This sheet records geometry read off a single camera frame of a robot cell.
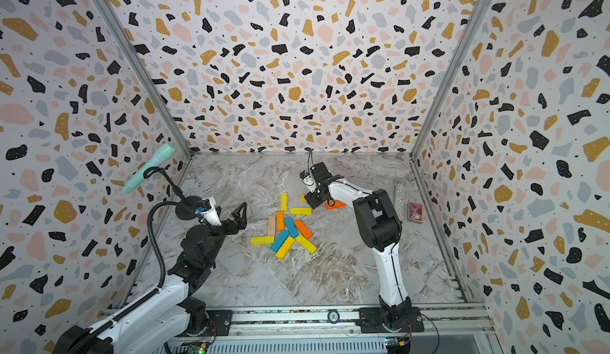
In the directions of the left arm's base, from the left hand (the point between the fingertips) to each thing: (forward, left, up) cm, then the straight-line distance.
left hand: (238, 205), depth 80 cm
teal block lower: (-3, -12, -19) cm, 23 cm away
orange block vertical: (+4, -12, -19) cm, 23 cm away
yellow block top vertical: (+13, -12, -18) cm, 26 cm away
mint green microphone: (+11, +23, +14) cm, 29 cm away
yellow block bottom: (-7, -15, -18) cm, 25 cm away
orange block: (+2, -33, -4) cm, 33 cm away
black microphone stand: (+13, +26, -16) cm, 33 cm away
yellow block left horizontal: (-5, -6, -17) cm, 19 cm away
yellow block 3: (-6, -22, -18) cm, 29 cm away
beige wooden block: (+2, -8, -17) cm, 19 cm away
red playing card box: (+7, -68, -18) cm, 70 cm away
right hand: (+15, -27, -17) cm, 36 cm away
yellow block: (+14, -21, -18) cm, 31 cm away
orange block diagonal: (+1, -20, -19) cm, 28 cm away
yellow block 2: (+10, -20, -20) cm, 30 cm away
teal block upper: (+1, -17, -18) cm, 25 cm away
